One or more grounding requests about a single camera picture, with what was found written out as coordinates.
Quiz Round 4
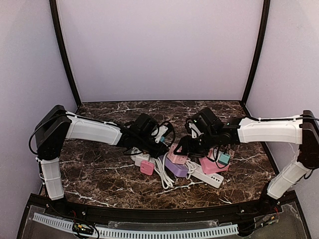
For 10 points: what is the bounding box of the purple power strip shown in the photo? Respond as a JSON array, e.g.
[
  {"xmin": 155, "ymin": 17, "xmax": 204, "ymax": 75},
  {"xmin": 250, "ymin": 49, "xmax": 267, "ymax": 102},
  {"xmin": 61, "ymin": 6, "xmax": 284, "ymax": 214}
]
[{"xmin": 165, "ymin": 158, "xmax": 188, "ymax": 178}]

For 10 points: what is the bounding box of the black frame post right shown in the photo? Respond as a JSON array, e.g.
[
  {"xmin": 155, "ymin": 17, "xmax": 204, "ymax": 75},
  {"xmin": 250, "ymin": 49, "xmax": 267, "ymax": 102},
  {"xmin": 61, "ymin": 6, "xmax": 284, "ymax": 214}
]
[{"xmin": 241, "ymin": 0, "xmax": 271, "ymax": 107}]

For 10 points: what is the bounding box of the white power strip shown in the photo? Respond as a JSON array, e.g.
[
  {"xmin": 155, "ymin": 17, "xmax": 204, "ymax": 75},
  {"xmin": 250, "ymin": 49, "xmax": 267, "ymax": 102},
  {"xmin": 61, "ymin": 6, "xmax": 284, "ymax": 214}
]
[{"xmin": 191, "ymin": 163, "xmax": 224, "ymax": 189}]

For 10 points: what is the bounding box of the white power cord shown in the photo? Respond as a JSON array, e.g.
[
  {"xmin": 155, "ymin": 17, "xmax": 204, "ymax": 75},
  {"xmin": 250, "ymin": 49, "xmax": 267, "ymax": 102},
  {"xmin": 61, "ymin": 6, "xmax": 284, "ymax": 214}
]
[{"xmin": 153, "ymin": 156, "xmax": 200, "ymax": 190}]

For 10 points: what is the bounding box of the white cable duct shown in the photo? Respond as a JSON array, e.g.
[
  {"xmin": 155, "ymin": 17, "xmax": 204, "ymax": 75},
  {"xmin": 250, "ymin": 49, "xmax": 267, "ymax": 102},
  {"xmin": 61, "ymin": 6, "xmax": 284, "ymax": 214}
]
[{"xmin": 32, "ymin": 213, "xmax": 238, "ymax": 239}]

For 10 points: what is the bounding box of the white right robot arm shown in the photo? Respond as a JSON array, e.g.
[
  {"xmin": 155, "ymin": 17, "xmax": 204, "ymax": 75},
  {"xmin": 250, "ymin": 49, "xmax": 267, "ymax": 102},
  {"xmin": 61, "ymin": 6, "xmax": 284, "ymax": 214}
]
[{"xmin": 174, "ymin": 108, "xmax": 319, "ymax": 200}]

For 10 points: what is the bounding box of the teal charger cube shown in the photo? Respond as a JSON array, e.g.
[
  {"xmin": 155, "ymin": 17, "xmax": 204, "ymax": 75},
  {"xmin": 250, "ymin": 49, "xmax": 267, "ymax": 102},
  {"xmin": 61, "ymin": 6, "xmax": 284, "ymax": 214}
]
[{"xmin": 217, "ymin": 153, "xmax": 230, "ymax": 166}]

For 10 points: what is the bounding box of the black frame post left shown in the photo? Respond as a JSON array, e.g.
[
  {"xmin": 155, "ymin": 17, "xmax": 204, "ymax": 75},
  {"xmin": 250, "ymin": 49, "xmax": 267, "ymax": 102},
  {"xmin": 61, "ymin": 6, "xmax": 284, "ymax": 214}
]
[{"xmin": 49, "ymin": 0, "xmax": 82, "ymax": 107}]

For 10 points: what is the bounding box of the pink adapter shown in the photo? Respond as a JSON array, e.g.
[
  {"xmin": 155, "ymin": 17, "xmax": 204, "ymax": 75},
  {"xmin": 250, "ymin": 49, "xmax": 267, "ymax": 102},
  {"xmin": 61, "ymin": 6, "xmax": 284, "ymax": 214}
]
[{"xmin": 140, "ymin": 160, "xmax": 155, "ymax": 176}]

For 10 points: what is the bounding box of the black usb cable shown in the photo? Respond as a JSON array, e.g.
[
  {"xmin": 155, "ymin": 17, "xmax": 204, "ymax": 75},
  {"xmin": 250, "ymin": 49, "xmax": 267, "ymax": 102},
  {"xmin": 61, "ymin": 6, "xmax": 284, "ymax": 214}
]
[{"xmin": 210, "ymin": 145, "xmax": 231, "ymax": 170}]

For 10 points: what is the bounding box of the small circuit board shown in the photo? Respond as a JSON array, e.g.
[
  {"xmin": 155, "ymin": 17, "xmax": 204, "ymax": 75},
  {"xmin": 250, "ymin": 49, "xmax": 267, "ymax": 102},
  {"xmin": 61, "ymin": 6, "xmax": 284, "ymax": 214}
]
[{"xmin": 72, "ymin": 223, "xmax": 94, "ymax": 235}]

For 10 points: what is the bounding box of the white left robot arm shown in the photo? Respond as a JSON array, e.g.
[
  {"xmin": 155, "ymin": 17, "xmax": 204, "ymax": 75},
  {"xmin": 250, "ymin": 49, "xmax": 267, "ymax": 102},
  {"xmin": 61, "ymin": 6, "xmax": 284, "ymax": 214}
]
[{"xmin": 29, "ymin": 105, "xmax": 174, "ymax": 201}]

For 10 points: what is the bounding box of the pink triangular power strip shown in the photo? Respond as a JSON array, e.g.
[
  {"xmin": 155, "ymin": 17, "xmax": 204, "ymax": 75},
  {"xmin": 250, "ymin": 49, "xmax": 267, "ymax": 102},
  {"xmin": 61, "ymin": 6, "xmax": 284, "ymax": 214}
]
[{"xmin": 199, "ymin": 149, "xmax": 230, "ymax": 174}]

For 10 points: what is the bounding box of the white round power plug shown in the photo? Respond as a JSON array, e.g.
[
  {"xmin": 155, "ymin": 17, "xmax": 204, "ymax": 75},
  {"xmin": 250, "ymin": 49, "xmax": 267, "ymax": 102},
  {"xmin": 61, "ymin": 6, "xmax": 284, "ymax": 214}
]
[{"xmin": 130, "ymin": 147, "xmax": 150, "ymax": 167}]

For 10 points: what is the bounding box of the pink cube socket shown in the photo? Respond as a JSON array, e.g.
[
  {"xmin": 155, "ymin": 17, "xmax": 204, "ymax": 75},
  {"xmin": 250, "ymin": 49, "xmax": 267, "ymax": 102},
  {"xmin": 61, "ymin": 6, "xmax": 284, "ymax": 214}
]
[{"xmin": 166, "ymin": 143, "xmax": 187, "ymax": 165}]

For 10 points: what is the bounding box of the black frame post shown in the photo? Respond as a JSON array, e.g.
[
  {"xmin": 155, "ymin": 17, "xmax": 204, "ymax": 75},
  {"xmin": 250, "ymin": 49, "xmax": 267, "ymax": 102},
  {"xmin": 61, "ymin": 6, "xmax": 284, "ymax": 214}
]
[
  {"xmin": 49, "ymin": 0, "xmax": 82, "ymax": 107},
  {"xmin": 241, "ymin": 0, "xmax": 271, "ymax": 107}
]

